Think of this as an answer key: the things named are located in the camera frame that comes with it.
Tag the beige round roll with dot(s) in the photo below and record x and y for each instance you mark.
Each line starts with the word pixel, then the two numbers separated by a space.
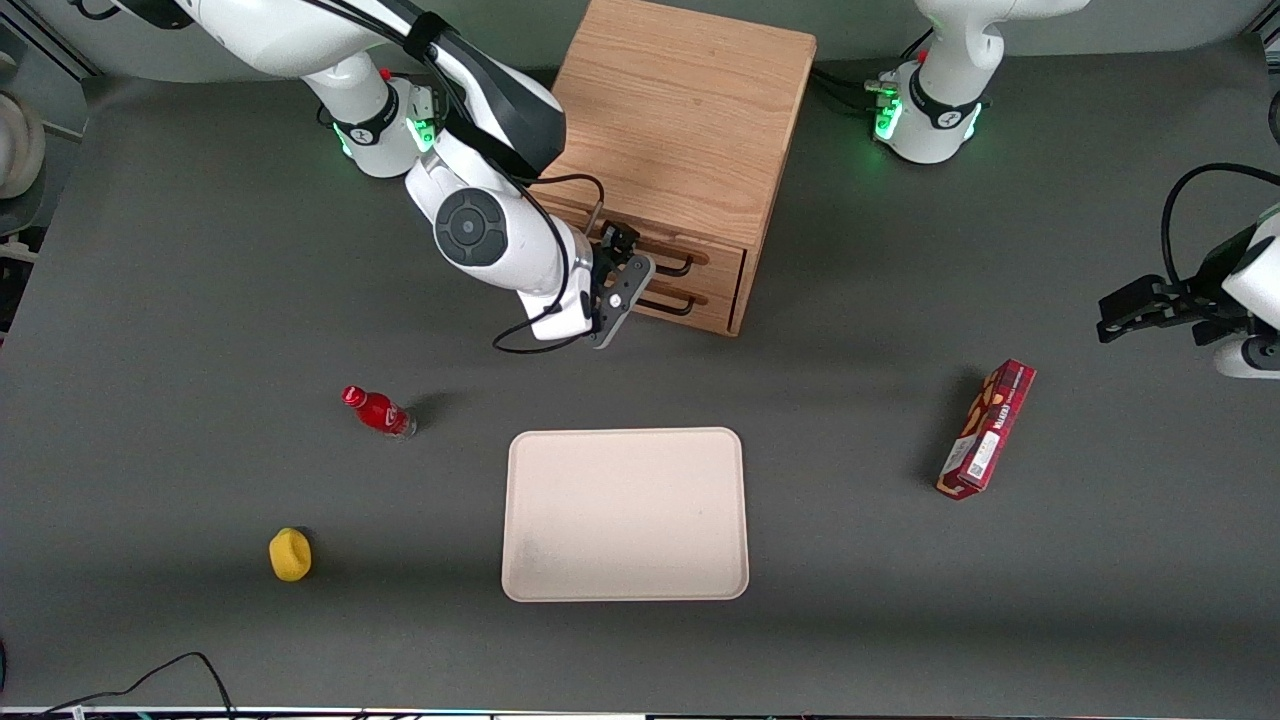
pixel 20 145

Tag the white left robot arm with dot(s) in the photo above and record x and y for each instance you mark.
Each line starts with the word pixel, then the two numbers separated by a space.
pixel 935 125

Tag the small red soda bottle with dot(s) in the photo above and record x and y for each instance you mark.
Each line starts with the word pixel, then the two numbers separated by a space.
pixel 380 411

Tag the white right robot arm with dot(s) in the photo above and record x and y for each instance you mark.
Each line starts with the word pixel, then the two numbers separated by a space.
pixel 470 225

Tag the oak wooden drawer cabinet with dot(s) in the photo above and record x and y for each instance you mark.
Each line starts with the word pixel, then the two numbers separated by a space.
pixel 690 110

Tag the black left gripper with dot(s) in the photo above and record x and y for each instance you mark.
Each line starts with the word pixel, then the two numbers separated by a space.
pixel 1187 299

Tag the yellow lemon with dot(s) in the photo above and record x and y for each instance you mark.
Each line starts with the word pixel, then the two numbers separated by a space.
pixel 290 556

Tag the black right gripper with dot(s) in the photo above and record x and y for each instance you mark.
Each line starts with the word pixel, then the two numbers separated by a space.
pixel 612 246

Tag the aluminium frame profile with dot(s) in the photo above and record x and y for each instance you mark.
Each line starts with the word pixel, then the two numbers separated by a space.
pixel 50 45

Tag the beige rectangular tray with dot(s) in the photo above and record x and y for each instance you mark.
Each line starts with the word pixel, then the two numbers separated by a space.
pixel 625 515

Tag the red snack box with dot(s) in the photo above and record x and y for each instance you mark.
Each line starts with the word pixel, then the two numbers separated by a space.
pixel 985 430

